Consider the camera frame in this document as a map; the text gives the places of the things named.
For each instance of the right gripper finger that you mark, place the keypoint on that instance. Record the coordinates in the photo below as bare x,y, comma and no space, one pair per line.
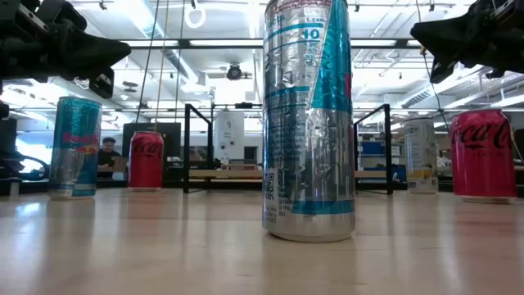
441,70
454,37

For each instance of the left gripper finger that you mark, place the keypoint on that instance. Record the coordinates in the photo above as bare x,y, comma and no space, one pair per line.
102,84
90,51

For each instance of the blue silver Red Bull can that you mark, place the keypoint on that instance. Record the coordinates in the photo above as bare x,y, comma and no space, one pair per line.
75,147
307,123

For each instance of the white Celsius can yellow print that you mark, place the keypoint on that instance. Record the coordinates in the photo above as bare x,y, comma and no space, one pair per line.
421,155

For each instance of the red Coca-Cola can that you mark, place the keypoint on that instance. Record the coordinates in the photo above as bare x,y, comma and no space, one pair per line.
145,164
483,164

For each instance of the small black ceiling device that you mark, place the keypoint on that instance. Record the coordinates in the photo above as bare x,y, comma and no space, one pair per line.
495,75

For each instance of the person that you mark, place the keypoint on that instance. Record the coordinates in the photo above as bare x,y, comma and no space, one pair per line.
107,157

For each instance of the black monitor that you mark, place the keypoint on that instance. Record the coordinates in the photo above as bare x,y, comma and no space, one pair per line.
168,135

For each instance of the black box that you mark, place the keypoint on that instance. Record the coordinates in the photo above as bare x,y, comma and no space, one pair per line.
7,135

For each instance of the blue storage bin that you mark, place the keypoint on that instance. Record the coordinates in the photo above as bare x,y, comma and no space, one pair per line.
372,147

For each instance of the black curved tube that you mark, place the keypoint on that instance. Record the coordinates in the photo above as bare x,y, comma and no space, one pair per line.
8,157

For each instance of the white cylindrical tank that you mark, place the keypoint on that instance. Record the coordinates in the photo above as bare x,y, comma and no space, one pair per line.
229,131

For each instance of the black overhead frame beam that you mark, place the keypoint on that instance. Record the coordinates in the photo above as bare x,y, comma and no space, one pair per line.
184,43

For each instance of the black aluminium table frame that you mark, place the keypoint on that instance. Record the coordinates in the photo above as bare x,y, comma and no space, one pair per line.
114,185

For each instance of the round black ceiling camera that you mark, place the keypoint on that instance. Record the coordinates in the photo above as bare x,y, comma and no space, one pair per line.
234,72

